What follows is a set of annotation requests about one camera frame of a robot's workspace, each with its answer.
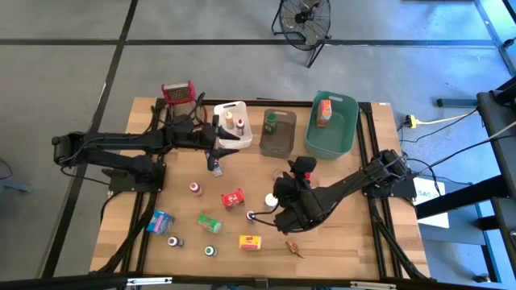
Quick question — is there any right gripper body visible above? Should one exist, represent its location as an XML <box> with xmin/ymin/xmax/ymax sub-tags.
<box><xmin>286</xmin><ymin>156</ymin><xmax>323</xmax><ymax>234</ymax></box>

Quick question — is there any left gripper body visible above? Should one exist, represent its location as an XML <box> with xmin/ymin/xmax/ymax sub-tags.
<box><xmin>199</xmin><ymin>115</ymin><xmax>222</xmax><ymax>171</ymax></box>

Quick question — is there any green-cap spice jar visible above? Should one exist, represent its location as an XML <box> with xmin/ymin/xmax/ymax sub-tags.
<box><xmin>263</xmin><ymin>112</ymin><xmax>279</xmax><ymax>135</ymax></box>

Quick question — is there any red cereal box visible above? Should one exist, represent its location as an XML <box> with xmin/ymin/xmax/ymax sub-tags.
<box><xmin>220</xmin><ymin>188</ymin><xmax>246</xmax><ymax>211</ymax></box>

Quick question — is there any green cereal box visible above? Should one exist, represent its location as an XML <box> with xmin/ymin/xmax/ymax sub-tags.
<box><xmin>196</xmin><ymin>213</ymin><xmax>224</xmax><ymax>235</ymax></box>

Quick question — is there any dark blue Frosted cereal box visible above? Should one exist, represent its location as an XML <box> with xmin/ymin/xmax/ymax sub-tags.
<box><xmin>204</xmin><ymin>149</ymin><xmax>224</xmax><ymax>178</ymax></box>

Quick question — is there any white plastic bin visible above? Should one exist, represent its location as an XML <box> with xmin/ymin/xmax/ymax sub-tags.
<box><xmin>213</xmin><ymin>100</ymin><xmax>254</xmax><ymax>151</ymax></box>

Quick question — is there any brown pouch with nutrition label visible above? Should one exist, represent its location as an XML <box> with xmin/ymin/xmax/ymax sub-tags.
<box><xmin>285</xmin><ymin>240</ymin><xmax>306</xmax><ymax>259</ymax></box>

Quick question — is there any yellow Corn Pops cereal box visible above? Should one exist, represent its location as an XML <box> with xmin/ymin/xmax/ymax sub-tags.
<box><xmin>238</xmin><ymin>234</ymin><xmax>263</xmax><ymax>251</ymax></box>

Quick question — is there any smoky grey plastic bin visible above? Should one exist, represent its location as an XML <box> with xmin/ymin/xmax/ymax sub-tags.
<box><xmin>258</xmin><ymin>108</ymin><xmax>298</xmax><ymax>160</ymax></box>

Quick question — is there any red storage bin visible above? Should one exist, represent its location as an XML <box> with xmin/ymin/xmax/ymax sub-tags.
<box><xmin>160</xmin><ymin>80</ymin><xmax>198</xmax><ymax>122</ymax></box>

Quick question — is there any teal plastic bin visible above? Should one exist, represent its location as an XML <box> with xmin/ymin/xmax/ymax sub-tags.
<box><xmin>304</xmin><ymin>90</ymin><xmax>360</xmax><ymax>160</ymax></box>

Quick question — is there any orange cereal box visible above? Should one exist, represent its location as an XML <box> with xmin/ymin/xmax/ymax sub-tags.
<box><xmin>315</xmin><ymin>99</ymin><xmax>333</xmax><ymax>129</ymax></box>

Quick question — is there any blue and pink cereal box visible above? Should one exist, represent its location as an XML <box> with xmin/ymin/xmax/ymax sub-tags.
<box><xmin>145</xmin><ymin>209</ymin><xmax>177</xmax><ymax>236</ymax></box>

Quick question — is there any white sign panel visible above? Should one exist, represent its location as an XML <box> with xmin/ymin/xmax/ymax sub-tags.
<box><xmin>413</xmin><ymin>176</ymin><xmax>451</xmax><ymax>230</ymax></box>

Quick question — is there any black floor fan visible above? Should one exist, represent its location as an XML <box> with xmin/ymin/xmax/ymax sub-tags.
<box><xmin>270</xmin><ymin>0</ymin><xmax>333</xmax><ymax>68</ymax></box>

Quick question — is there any dark metal floor bar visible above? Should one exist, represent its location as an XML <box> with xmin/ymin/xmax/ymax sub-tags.
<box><xmin>437</xmin><ymin>98</ymin><xmax>479</xmax><ymax>108</ymax></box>

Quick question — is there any black side desk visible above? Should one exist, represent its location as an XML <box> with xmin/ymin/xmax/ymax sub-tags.
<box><xmin>414</xmin><ymin>76</ymin><xmax>516</xmax><ymax>283</ymax></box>

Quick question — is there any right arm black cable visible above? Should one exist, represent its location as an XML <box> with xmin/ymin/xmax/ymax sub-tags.
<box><xmin>246</xmin><ymin>209</ymin><xmax>283</xmax><ymax>234</ymax></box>

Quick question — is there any black aluminium rig frame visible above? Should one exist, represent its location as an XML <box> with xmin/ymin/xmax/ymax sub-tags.
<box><xmin>90</xmin><ymin>97</ymin><xmax>432</xmax><ymax>290</ymax></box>

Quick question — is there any yellow extension cord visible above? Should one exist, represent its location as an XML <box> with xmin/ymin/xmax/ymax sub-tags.
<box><xmin>405</xmin><ymin>109</ymin><xmax>481</xmax><ymax>130</ymax></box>

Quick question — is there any black floor cable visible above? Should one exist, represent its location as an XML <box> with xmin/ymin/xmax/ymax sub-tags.
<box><xmin>406</xmin><ymin>134</ymin><xmax>516</xmax><ymax>175</ymax></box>

